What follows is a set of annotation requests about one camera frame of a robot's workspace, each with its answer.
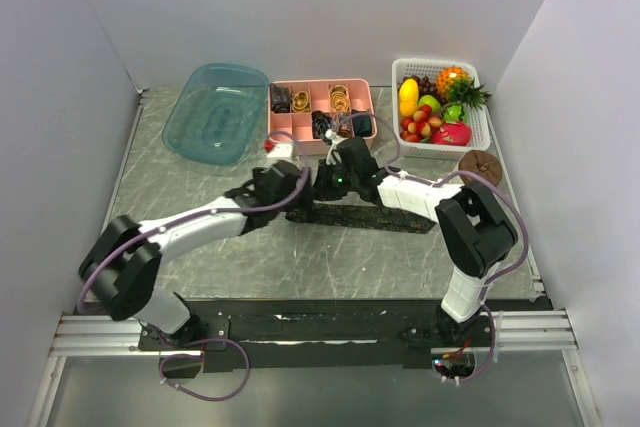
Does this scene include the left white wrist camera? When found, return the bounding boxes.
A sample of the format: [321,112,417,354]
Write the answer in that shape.
[264,139,295,164]

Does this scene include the pink compartment organizer box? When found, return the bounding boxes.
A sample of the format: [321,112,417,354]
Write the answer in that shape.
[267,78,377,155]

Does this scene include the white plastic fruit basket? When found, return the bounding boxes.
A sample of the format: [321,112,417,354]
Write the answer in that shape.
[392,58,491,160]

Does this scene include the dark patterned necktie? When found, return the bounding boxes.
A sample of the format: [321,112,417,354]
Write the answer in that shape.
[285,203,437,234]

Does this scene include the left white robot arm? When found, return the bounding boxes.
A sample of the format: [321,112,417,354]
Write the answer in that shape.
[77,160,311,349]

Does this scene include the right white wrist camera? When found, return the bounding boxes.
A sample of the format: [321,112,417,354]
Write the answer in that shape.
[324,129,344,165]

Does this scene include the aluminium frame rail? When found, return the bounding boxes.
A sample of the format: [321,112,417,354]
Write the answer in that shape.
[49,311,578,357]

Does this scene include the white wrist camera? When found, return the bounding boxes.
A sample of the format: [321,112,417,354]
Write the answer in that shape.
[264,139,295,164]
[324,129,344,165]

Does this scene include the green leafy vegetable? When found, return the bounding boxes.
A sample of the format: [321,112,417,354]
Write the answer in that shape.
[442,102,467,123]

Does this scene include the orange pineapple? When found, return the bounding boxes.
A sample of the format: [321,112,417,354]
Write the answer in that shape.
[436,66,491,108]

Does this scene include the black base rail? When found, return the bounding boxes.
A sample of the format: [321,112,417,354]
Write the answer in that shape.
[74,296,551,376]

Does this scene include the red cherry bunch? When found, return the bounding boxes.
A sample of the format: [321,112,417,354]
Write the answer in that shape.
[399,104,444,143]

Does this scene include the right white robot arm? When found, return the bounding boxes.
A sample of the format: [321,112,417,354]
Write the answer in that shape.
[314,131,519,346]

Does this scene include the black rolled tie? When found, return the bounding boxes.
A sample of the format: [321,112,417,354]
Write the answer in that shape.
[351,110,375,138]

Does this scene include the dark purple rolled tie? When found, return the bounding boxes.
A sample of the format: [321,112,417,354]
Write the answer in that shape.
[311,111,332,139]

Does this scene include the teal transparent plastic bin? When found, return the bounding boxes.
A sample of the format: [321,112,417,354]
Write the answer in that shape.
[162,63,269,165]

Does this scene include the green apple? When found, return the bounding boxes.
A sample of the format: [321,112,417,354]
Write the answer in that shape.
[418,95,442,115]

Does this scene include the gold rolled tie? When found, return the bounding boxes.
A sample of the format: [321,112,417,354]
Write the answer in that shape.
[291,91,311,113]

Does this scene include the purple cable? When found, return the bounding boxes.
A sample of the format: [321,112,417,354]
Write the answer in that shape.
[327,112,530,388]
[79,130,310,316]

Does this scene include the yellow mango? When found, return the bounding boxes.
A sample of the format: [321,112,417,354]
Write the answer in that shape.
[398,78,419,117]

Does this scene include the yellow patterned rolled tie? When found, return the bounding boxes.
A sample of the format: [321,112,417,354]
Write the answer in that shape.
[329,84,350,112]

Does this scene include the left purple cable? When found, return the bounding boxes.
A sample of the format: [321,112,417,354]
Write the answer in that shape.
[79,130,310,316]

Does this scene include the dark brown rolled tie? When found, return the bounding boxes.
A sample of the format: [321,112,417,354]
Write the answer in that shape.
[269,83,292,114]

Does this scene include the orange blue rolled tie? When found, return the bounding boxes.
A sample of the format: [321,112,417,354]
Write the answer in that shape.
[331,111,353,138]

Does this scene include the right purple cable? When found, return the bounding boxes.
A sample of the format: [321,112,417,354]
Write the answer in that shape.
[327,112,530,388]

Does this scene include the brown lidded white jar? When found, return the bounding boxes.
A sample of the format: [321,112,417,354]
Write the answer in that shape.
[458,150,503,186]

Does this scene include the dark purple grapes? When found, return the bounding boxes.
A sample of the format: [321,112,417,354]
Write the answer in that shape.
[398,74,440,97]

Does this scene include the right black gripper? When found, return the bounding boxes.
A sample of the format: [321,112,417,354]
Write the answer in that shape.
[310,159,359,202]

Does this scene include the pink dragon fruit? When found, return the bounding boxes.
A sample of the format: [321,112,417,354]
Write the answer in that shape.
[430,121,472,147]

